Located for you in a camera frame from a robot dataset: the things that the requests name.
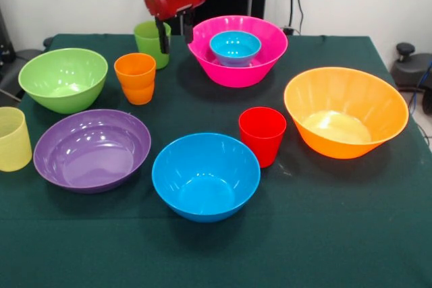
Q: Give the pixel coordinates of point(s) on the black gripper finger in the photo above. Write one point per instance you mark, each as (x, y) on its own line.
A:
(163, 36)
(188, 26)

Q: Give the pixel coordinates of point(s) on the small blue plastic bowl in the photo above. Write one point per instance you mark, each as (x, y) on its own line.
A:
(234, 48)

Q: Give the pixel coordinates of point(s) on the purple plastic bowl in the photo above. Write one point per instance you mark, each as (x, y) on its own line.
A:
(91, 163)

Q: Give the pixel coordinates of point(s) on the green plastic cup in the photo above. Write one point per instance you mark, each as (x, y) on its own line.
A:
(146, 45)

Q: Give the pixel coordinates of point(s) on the orange plastic cup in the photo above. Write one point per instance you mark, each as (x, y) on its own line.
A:
(135, 79)

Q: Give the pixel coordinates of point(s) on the pink plastic bowl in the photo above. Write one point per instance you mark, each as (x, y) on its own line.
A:
(236, 75)

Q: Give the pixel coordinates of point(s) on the green plastic bowl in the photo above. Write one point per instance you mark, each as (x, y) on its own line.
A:
(60, 79)

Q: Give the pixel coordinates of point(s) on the red plastic cup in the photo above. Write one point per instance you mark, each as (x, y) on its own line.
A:
(261, 139)

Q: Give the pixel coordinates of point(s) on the black equipment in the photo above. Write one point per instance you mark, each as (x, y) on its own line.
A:
(5, 48)

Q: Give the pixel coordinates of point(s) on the large blue plastic bowl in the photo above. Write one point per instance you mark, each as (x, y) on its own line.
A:
(206, 193)

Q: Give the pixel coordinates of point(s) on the large orange plastic bowl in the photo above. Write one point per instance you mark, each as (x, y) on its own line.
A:
(337, 99)

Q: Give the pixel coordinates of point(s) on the yellow plastic cup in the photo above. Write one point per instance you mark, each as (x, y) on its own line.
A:
(13, 143)

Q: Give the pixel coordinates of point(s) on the dark green tablecloth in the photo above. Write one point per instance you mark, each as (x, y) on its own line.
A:
(303, 217)

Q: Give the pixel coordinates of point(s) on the black wheeled base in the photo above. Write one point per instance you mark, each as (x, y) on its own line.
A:
(410, 68)

